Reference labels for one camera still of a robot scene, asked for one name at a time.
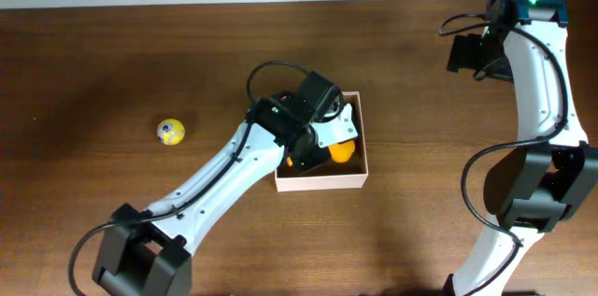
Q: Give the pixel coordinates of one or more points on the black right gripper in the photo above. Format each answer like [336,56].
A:
[462,54]

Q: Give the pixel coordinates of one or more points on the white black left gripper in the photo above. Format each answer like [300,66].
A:
[304,161]

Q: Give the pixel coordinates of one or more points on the orange ball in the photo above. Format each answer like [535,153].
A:
[342,152]

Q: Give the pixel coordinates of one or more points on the yellow grey toy ball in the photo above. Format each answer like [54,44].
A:
[170,132]

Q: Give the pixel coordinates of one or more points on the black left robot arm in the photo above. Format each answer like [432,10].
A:
[150,252]

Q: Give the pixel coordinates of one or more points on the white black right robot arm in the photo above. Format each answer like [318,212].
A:
[551,168]

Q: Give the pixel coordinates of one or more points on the pink cardboard box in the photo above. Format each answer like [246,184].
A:
[331,175]

